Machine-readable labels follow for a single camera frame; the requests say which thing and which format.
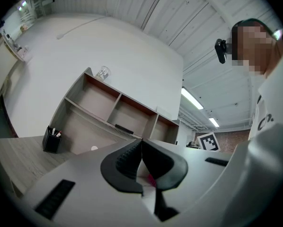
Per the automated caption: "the person's head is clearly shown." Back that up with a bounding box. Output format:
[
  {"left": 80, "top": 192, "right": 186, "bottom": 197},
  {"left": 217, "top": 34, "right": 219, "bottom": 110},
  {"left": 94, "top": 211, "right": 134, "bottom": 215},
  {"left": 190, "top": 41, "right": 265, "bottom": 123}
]
[{"left": 231, "top": 19, "right": 283, "bottom": 75}]

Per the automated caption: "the long ceiling light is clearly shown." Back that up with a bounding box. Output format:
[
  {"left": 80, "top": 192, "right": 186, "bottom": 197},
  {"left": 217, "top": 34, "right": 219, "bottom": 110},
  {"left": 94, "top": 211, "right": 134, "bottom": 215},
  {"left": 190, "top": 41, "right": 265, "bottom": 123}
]
[
  {"left": 181, "top": 87, "right": 204, "bottom": 110},
  {"left": 208, "top": 117, "right": 220, "bottom": 128}
]

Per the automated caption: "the flat black bar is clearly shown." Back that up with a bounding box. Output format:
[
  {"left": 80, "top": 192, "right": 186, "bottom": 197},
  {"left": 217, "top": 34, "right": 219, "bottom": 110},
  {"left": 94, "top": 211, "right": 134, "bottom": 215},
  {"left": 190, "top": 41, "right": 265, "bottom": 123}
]
[{"left": 115, "top": 124, "right": 134, "bottom": 134}]

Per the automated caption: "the white counter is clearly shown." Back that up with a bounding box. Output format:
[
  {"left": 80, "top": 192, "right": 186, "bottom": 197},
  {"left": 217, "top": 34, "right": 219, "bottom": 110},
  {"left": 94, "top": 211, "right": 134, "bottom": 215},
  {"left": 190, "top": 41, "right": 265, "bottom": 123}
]
[{"left": 1, "top": 33, "right": 28, "bottom": 62}]

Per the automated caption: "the grey wooden shelf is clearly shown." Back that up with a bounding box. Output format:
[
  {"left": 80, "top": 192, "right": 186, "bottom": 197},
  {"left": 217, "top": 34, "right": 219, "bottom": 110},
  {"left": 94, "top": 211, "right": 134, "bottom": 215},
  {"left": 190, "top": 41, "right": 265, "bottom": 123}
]
[{"left": 48, "top": 67, "right": 181, "bottom": 156}]

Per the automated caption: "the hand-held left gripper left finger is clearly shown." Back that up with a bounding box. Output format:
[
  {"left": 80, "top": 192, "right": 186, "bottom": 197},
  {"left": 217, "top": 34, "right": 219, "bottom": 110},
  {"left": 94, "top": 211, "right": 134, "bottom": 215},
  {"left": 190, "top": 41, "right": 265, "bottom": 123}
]
[{"left": 100, "top": 140, "right": 144, "bottom": 194}]

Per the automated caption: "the black head camera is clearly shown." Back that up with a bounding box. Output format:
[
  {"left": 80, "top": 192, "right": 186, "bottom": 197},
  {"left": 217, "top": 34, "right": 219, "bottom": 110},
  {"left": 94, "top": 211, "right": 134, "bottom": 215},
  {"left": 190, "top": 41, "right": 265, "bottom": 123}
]
[{"left": 214, "top": 38, "right": 228, "bottom": 64}]

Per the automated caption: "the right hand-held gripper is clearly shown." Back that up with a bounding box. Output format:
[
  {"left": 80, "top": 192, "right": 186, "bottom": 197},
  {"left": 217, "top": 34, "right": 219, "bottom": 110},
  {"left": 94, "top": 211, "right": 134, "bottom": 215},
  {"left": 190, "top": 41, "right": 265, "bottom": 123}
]
[{"left": 197, "top": 132, "right": 221, "bottom": 152}]

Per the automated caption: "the black pen holder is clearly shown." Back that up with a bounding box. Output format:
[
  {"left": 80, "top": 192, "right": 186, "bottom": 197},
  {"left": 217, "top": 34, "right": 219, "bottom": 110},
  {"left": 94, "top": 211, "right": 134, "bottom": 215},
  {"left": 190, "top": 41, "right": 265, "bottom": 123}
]
[{"left": 42, "top": 126, "right": 62, "bottom": 154}]

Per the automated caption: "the clear glass jar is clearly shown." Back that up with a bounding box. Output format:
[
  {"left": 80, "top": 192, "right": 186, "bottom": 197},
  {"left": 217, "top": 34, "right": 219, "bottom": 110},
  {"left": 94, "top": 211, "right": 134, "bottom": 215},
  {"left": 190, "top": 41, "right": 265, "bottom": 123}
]
[{"left": 95, "top": 65, "right": 112, "bottom": 81}]

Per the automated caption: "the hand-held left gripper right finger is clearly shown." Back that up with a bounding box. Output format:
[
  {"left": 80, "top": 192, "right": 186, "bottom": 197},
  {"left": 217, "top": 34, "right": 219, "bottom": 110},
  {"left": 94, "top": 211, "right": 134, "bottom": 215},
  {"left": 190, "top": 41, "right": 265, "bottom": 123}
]
[{"left": 141, "top": 138, "right": 188, "bottom": 191}]

